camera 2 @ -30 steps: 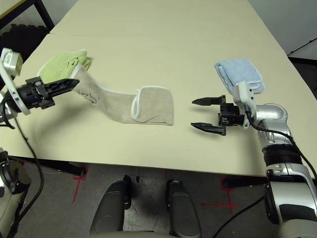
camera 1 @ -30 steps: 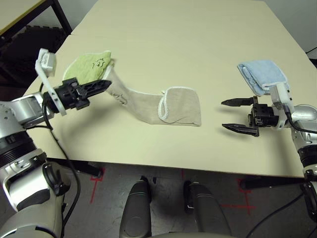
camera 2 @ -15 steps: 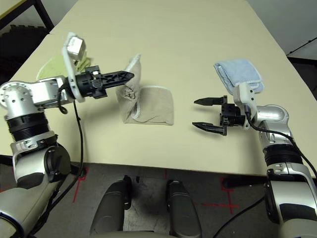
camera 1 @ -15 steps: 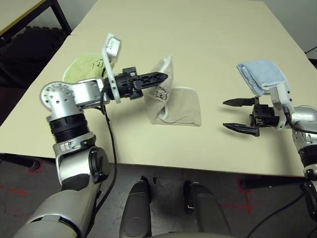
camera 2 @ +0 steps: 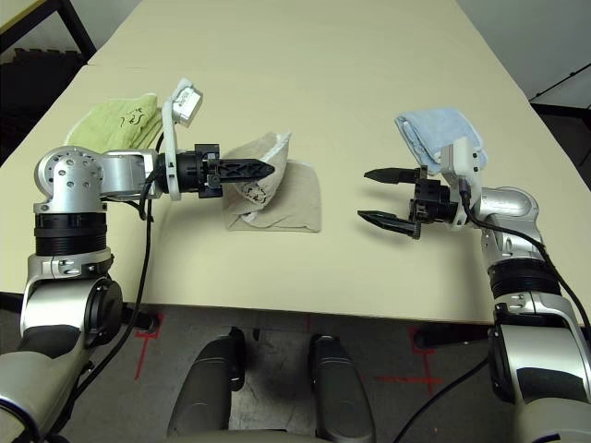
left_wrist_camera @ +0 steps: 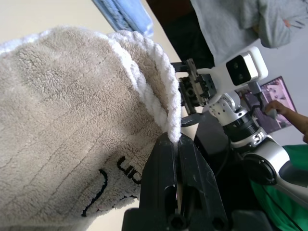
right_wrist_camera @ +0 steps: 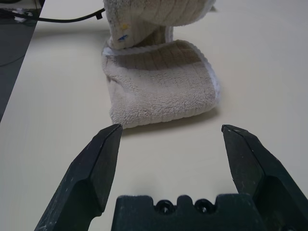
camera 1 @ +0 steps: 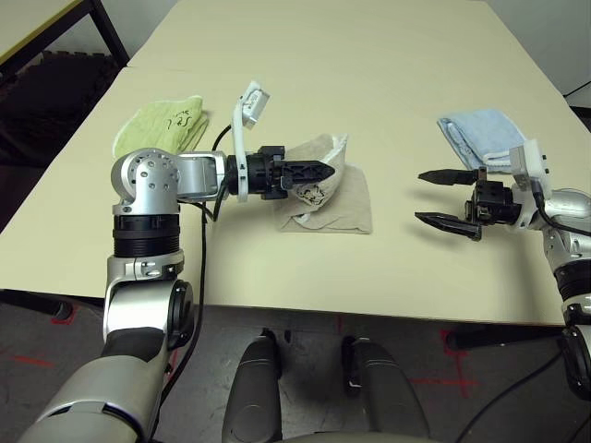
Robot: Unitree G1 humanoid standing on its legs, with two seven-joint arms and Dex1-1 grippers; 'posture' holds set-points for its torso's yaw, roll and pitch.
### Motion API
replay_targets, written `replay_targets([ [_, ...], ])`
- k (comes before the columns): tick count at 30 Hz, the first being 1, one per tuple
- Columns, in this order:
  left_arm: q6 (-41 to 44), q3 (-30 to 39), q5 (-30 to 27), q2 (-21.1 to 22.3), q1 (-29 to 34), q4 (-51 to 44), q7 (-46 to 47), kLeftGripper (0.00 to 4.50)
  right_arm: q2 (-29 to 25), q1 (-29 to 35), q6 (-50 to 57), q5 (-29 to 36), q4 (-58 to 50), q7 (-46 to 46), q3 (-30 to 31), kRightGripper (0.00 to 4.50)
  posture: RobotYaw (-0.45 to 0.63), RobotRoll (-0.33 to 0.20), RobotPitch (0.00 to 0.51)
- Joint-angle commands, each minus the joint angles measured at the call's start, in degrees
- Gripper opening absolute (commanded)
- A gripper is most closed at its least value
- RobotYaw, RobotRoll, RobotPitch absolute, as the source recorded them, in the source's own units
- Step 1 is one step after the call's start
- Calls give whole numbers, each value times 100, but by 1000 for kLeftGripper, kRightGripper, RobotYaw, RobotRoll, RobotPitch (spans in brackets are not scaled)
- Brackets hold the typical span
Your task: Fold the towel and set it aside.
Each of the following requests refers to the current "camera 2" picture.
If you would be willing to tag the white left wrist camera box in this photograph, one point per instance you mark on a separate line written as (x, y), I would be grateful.
(184, 104)

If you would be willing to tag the beige towel with white trim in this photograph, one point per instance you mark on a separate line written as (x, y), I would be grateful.
(295, 198)

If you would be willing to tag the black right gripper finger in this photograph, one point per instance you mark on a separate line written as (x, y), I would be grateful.
(392, 176)
(388, 220)

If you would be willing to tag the grey robot torso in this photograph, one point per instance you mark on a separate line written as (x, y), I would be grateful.
(277, 437)

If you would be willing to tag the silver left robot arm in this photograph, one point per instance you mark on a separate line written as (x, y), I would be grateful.
(69, 175)

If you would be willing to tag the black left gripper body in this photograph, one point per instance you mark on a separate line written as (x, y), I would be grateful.
(196, 173)

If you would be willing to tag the side table with black frame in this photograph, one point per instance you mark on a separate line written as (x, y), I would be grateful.
(14, 14)

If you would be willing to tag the black foam mat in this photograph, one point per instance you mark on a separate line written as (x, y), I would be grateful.
(37, 64)

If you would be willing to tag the grey robot leg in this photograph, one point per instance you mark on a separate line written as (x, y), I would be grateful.
(208, 387)
(339, 383)

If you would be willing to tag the green folded towel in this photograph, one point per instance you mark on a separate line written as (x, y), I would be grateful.
(111, 120)

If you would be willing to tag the black tripod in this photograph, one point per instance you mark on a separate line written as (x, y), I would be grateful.
(561, 79)

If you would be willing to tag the light blue folded towel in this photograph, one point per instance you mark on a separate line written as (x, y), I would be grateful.
(434, 127)

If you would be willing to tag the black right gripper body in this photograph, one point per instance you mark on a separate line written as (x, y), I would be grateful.
(436, 203)

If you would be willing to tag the grey left robot leg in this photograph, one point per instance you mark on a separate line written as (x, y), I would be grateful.
(208, 387)

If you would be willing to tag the black table foot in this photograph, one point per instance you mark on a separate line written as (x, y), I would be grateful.
(452, 337)
(138, 319)

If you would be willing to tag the grey right robot leg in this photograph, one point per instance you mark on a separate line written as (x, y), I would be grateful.
(339, 383)

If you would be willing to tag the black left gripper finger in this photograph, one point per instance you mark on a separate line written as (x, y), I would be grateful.
(244, 166)
(240, 177)

